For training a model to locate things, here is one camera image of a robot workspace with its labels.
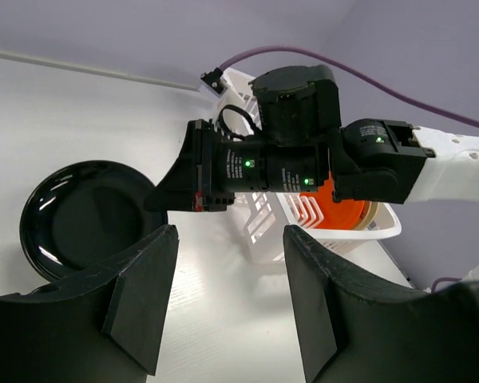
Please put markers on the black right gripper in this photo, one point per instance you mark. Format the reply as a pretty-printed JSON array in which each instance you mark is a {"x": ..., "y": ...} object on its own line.
[{"x": 210, "y": 170}]

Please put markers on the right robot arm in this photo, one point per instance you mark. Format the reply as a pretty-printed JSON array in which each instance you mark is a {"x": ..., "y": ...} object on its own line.
[{"x": 297, "y": 143}]

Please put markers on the beige plate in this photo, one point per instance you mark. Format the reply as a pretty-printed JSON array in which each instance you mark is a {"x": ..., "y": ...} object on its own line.
[{"x": 368, "y": 213}]

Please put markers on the red plate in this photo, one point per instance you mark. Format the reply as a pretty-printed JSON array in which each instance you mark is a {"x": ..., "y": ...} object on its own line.
[{"x": 345, "y": 215}]

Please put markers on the black plate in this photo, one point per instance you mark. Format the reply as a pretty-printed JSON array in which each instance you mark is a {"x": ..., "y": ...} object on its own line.
[{"x": 84, "y": 213}]

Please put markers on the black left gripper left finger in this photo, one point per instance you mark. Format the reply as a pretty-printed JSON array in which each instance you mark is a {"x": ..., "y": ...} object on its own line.
[{"x": 102, "y": 324}]

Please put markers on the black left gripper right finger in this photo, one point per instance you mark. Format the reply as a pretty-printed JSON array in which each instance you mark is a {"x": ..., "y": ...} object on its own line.
[{"x": 354, "y": 326}]

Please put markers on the white plastic dish rack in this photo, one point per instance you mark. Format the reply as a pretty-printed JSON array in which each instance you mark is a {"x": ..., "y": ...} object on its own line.
[{"x": 262, "y": 217}]

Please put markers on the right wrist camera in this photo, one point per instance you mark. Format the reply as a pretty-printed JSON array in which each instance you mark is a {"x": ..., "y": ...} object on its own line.
[{"x": 213, "y": 81}]

